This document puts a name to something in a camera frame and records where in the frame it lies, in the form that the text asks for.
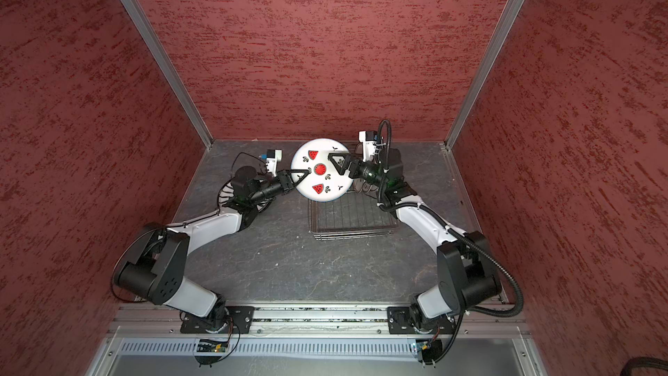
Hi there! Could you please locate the base circuit board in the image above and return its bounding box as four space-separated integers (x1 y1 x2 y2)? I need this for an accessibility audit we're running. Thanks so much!
194 339 230 367
411 339 444 367

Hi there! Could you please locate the aluminium corner post left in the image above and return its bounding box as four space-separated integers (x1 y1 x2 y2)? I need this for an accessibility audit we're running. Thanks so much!
120 0 214 151

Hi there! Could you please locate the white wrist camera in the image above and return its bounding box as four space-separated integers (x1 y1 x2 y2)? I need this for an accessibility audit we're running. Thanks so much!
264 149 283 176
358 131 377 162

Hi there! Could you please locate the left base circuit board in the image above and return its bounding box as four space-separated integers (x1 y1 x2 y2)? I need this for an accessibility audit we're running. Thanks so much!
194 339 230 367

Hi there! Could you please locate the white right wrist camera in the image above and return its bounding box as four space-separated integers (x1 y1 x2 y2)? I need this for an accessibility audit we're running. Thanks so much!
358 131 377 162

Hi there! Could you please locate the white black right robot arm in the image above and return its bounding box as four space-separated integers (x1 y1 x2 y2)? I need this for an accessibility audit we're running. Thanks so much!
328 149 502 332

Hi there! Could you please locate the metal wire dish rack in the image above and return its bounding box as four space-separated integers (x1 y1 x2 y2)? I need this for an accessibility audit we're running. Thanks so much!
309 191 399 241

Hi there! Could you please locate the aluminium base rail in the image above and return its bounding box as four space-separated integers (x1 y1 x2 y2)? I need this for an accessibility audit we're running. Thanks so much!
103 303 531 363

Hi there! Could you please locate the aluminium corner post right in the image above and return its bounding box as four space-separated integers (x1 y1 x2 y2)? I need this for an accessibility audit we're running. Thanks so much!
445 0 525 151

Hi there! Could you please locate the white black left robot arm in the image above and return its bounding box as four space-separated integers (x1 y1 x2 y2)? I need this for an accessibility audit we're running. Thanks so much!
111 166 311 334

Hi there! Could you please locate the plain white plate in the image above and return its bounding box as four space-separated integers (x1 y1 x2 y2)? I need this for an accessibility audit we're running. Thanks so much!
291 139 353 203

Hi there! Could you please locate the right base circuit board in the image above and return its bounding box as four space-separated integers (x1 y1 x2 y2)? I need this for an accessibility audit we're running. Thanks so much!
411 339 444 367

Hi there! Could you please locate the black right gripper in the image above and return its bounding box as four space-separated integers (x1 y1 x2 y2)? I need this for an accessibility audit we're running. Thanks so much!
329 152 388 190

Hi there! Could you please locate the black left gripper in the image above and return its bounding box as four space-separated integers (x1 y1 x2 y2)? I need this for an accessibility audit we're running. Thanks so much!
249 168 309 205

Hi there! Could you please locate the aluminium corner post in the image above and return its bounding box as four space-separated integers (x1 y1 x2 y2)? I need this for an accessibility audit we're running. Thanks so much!
445 0 525 151
120 0 214 151

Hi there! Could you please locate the white plate blue ray pattern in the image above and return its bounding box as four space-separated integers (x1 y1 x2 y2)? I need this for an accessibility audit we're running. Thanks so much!
217 179 246 212

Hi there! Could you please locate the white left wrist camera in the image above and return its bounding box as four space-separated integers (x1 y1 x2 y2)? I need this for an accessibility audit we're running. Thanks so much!
264 149 283 176

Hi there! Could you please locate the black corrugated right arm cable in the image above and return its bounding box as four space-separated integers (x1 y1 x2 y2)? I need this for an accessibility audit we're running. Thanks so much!
376 119 525 364

